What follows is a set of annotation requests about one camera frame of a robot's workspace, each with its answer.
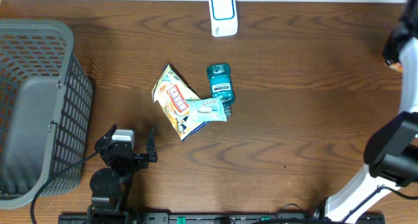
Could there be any pale green wipes pack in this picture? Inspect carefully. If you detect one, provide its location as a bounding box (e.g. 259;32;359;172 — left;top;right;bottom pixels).
186;97;227;123

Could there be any white barcode scanner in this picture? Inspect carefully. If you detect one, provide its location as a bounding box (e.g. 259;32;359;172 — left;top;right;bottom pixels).
208;0;238;37

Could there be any grey plastic shopping basket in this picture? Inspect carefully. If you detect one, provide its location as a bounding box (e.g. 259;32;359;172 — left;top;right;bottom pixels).
1;20;93;210

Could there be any blue mouthwash bottle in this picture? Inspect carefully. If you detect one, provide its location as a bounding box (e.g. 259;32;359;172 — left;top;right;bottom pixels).
206;63;235;118

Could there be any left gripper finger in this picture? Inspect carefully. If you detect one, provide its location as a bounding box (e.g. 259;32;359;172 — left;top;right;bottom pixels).
146;127;157;155
103;124;117;140

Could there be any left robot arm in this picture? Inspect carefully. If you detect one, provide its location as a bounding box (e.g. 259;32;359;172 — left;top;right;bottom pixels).
86;125;158;224

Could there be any yellow snack bag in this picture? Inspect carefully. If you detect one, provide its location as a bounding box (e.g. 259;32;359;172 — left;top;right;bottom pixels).
152;64;208;141

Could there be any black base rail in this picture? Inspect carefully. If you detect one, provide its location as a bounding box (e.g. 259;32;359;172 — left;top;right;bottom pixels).
57;212;387;224

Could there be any orange Kleenex tissue pack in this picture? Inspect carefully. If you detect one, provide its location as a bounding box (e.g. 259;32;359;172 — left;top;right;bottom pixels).
386;62;403;73

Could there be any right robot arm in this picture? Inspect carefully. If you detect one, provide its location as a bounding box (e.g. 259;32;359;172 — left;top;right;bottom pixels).
314;0;417;223

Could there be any left black cable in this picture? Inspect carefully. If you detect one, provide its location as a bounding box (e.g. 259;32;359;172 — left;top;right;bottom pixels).
29;151;99;224

